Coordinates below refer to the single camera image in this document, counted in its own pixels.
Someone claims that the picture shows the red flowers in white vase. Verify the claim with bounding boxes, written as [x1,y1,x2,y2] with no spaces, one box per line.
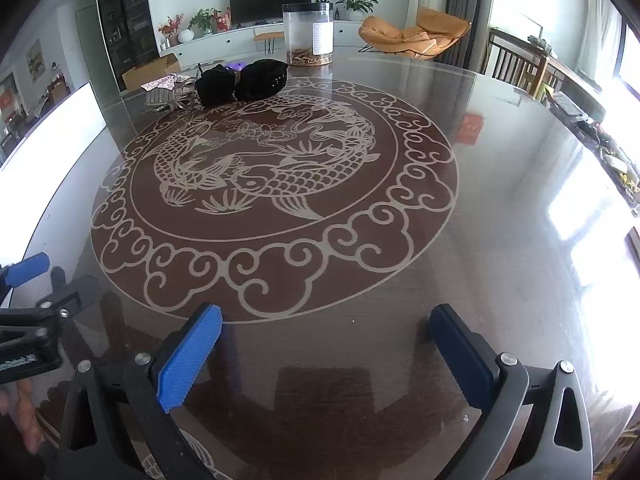
[159,14,195,49]

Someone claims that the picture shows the wooden chair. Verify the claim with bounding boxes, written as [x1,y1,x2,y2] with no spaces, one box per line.
[482,26,552,99]

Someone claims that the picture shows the clear jar with black lid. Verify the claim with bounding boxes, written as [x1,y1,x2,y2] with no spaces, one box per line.
[281,3,334,67]

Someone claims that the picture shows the black television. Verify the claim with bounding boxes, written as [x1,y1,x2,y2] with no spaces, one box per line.
[228,0,312,25]

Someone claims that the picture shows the cluttered wooden side table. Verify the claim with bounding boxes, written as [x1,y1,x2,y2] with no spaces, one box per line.
[542,35,640,211]

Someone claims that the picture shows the framed wall picture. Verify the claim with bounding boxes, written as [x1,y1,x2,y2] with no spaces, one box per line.
[26,38,46,84]

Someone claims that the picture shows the black display cabinet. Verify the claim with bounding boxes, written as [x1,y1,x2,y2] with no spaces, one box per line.
[95,0,161,92]

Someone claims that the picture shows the person's left hand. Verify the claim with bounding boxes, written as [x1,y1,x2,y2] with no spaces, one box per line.
[0,375,47,457]

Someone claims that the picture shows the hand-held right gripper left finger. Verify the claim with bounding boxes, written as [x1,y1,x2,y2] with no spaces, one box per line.
[57,302,224,480]

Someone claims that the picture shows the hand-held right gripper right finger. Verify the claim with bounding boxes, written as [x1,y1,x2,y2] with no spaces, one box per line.
[428,304,594,480]

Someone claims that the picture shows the large white box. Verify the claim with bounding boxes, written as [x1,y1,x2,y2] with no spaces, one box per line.
[0,81,109,272]

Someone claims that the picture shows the large leafy potted plant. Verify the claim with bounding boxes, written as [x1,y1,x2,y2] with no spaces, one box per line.
[335,0,379,22]

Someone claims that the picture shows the white television cabinet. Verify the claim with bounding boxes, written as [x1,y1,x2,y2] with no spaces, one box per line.
[159,20,366,64]

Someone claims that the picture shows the green potted plant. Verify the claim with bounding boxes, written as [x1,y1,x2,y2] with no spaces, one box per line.
[189,8,221,37]

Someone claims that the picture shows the brown cardboard box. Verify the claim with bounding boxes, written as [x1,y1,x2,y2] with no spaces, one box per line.
[121,53,182,92]

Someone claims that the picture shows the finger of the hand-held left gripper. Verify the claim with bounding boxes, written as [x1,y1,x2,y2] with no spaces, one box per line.
[0,252,51,295]
[35,266,101,320]

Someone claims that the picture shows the white door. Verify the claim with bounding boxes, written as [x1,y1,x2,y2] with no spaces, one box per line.
[75,5,124,94]

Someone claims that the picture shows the orange lounge chair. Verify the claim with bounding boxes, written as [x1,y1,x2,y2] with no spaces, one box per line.
[358,7,472,61]

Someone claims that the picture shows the orange bench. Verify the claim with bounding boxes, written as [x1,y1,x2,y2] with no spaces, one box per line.
[252,31,284,55]

